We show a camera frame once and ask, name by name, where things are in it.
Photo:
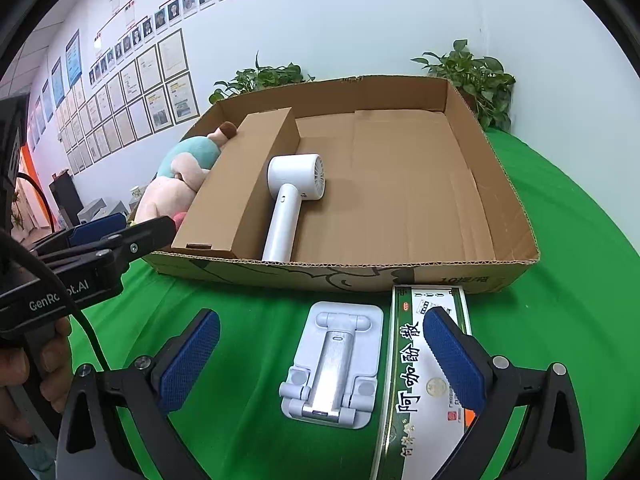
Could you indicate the green tablecloth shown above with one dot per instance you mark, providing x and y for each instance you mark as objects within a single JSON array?
[{"x": 550, "y": 335}]

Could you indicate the white folding phone stand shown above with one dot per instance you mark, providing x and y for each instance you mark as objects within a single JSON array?
[{"x": 330, "y": 360}]

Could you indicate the wall of framed certificates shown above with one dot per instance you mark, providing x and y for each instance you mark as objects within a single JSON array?
[{"x": 145, "y": 95}]

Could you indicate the bushy potted plant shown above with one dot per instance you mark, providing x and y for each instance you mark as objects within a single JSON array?
[{"x": 265, "y": 80}]

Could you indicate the white hand-held fan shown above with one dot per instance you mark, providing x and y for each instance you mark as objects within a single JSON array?
[{"x": 285, "y": 210}]

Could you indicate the long cardboard box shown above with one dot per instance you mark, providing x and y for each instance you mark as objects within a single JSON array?
[{"x": 235, "y": 195}]

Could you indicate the dark cabinet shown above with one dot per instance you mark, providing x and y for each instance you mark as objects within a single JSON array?
[{"x": 65, "y": 200}]

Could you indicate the blue framed posters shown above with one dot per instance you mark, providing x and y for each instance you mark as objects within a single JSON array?
[{"x": 72, "y": 60}]

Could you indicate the green and white medicine box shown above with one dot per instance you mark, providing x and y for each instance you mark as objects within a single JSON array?
[{"x": 415, "y": 410}]

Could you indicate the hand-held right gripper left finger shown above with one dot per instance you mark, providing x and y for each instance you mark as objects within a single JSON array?
[{"x": 192, "y": 360}]

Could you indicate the small potted plant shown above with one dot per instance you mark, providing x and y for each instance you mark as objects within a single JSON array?
[{"x": 480, "y": 80}]

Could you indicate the large cardboard box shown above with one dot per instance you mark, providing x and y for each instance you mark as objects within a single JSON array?
[{"x": 400, "y": 185}]

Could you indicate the grey plastic stool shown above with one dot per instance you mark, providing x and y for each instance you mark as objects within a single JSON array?
[
  {"x": 116, "y": 208},
  {"x": 91, "y": 212}
]

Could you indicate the pink and teal plush toy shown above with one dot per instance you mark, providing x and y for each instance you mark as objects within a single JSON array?
[{"x": 165, "y": 195}]

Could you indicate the white paper cup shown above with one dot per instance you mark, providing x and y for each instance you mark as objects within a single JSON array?
[{"x": 135, "y": 193}]

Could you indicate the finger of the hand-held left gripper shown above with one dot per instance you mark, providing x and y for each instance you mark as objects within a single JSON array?
[
  {"x": 145, "y": 237},
  {"x": 97, "y": 227}
]

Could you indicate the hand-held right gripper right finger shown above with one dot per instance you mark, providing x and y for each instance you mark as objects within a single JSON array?
[{"x": 457, "y": 360}]

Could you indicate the person's left hand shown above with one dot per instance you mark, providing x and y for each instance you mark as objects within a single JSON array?
[{"x": 57, "y": 350}]

